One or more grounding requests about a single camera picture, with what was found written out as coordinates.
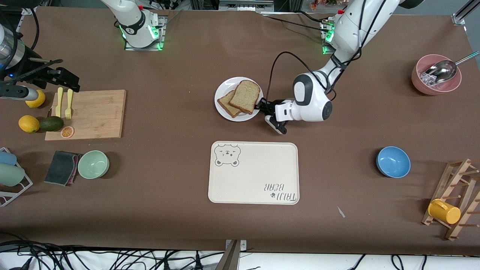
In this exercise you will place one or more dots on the pink bowl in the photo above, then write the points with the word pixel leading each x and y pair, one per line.
pixel 420 84

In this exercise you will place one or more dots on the dark grey cloth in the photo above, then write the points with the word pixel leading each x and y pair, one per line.
pixel 60 168

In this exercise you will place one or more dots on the aluminium corner rail bracket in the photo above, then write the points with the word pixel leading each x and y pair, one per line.
pixel 463 13

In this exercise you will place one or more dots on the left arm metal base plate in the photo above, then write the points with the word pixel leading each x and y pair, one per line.
pixel 325 48

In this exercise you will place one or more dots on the pink cloth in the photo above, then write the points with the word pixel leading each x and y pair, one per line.
pixel 75 170

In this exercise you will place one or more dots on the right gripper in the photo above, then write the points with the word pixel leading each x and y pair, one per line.
pixel 37 72

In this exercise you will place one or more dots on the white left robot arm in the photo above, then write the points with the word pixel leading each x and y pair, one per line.
pixel 315 101

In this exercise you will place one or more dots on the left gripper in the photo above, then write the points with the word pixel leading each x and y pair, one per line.
pixel 268 107

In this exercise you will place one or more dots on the yellow mug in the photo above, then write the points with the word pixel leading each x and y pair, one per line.
pixel 446 213

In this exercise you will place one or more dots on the pale green bowl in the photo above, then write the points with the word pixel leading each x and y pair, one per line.
pixel 93 164

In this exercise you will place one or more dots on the wooden cutting board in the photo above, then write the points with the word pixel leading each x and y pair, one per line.
pixel 93 116

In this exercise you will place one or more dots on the brown bread slice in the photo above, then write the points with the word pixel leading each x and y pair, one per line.
pixel 227 105
pixel 245 96

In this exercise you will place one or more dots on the orange fruit slice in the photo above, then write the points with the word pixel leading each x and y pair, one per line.
pixel 67 132

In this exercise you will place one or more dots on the aluminium profile frame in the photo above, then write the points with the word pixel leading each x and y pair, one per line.
pixel 245 4

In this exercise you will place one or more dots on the blue bowl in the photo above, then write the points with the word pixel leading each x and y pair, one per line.
pixel 393 162

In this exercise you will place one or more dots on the white round plate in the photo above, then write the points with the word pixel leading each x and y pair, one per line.
pixel 225 84

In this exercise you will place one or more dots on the light blue cup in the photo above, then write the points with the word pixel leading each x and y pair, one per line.
pixel 7 158

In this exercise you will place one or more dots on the yellow plastic fork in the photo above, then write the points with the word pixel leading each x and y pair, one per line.
pixel 69 107

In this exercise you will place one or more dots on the small white tape scrap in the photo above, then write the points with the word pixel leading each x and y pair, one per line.
pixel 341 212

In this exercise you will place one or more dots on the metal table edge bracket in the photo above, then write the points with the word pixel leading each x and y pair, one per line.
pixel 233 255

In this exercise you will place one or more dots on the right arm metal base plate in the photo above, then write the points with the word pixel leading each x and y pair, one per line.
pixel 144 48

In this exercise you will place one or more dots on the wooden mug rack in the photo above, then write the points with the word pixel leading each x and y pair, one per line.
pixel 455 180

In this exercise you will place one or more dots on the metal scoop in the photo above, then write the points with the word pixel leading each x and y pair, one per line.
pixel 442 71

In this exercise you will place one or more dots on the clear ice cubes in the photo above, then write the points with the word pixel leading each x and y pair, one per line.
pixel 427 78

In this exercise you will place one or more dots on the pale green cup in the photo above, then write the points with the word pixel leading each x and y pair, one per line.
pixel 11 175

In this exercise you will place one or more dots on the cream tray with bear print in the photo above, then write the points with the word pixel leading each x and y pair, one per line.
pixel 255 180

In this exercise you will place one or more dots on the yellow lemon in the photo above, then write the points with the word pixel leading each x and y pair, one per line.
pixel 29 123
pixel 39 100

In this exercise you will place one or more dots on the dark green avocado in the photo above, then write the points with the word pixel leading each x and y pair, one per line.
pixel 51 123

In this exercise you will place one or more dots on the aluminium table edge rail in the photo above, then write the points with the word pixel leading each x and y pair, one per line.
pixel 28 10

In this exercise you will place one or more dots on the yellow plastic knife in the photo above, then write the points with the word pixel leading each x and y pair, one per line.
pixel 59 103

